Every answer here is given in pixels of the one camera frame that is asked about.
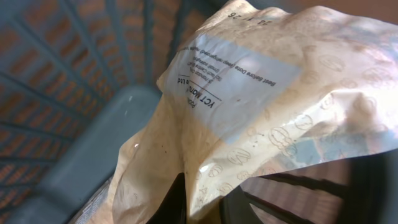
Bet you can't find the grey plastic shopping basket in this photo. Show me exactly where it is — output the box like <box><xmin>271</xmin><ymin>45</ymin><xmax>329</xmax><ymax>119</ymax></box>
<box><xmin>0</xmin><ymin>0</ymin><xmax>398</xmax><ymax>224</ymax></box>

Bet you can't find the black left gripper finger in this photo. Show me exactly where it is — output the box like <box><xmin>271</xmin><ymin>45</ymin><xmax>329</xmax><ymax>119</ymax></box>
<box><xmin>147</xmin><ymin>173</ymin><xmax>187</xmax><ymax>224</ymax></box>

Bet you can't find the beige vacuum food pouch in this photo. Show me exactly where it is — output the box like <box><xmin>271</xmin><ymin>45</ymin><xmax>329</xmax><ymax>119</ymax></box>
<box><xmin>70</xmin><ymin>0</ymin><xmax>398</xmax><ymax>224</ymax></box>

